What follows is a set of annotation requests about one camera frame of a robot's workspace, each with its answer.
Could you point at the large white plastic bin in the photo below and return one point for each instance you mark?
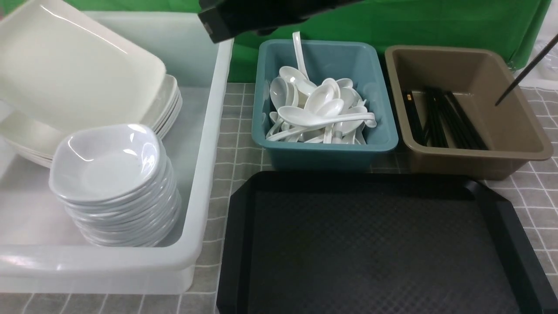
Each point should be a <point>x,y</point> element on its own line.
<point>43,252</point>

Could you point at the white rectangular rice plate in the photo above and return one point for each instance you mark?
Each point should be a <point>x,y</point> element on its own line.
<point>66,70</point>

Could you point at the stack of white plates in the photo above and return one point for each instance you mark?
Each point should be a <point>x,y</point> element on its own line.
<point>37,142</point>

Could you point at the stack of grey-white bowls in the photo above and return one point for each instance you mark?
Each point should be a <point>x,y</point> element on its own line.
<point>117,184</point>

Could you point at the white ceramic soup spoon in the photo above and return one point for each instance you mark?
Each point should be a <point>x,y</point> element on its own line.
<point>300,117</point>

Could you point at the black plastic tray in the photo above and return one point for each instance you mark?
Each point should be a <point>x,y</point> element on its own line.
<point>349,243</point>

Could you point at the teal plastic bin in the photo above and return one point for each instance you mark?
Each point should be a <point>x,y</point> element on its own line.
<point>325,59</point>

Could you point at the green cloth backdrop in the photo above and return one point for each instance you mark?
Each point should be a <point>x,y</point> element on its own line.
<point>508,28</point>

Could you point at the brown plastic bin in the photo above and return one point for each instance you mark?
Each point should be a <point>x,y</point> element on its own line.
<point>477,78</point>

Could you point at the bundle of black chopsticks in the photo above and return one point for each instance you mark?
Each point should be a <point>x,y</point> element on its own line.
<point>445,118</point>

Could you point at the pile of white spoons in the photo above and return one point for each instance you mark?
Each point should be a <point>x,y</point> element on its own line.
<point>332,97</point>

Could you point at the upright white spoon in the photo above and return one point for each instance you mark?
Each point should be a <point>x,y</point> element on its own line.
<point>297,42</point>

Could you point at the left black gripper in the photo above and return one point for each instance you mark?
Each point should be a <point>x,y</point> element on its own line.
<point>227,19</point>

